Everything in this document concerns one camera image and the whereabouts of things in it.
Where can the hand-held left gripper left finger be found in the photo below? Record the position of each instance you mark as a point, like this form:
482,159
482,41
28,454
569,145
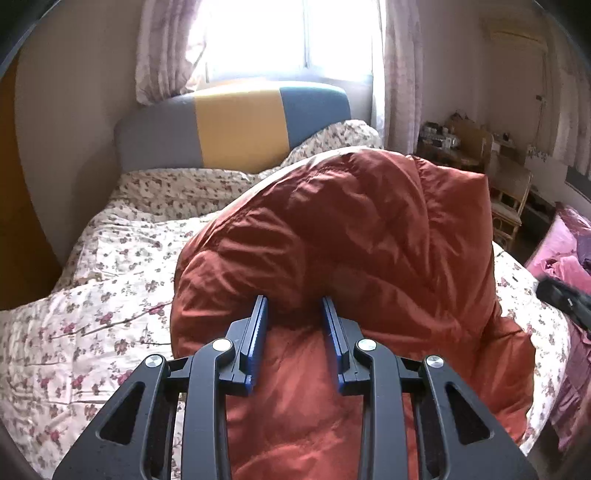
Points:
256,341

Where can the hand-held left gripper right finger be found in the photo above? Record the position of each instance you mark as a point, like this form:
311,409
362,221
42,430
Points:
333,341

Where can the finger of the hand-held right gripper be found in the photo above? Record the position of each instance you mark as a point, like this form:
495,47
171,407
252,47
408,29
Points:
565,300

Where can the orange-red down quilt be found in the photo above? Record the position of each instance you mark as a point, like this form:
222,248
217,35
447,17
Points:
346,230

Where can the pink cloth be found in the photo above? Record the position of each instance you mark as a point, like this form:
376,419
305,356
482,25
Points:
561,249

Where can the wooden chair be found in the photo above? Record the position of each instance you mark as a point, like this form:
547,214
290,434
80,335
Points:
510,184

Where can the floral quilt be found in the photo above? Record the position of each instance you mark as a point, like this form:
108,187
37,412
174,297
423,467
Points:
92,300

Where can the cluttered wooden desk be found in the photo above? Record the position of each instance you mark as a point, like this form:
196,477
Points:
457,147

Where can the grey yellow blue headboard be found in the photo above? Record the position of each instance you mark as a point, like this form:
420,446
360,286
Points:
240,124

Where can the wooden wardrobe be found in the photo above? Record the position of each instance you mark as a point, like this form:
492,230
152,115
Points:
18,207

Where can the window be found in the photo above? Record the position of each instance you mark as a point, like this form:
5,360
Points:
286,37

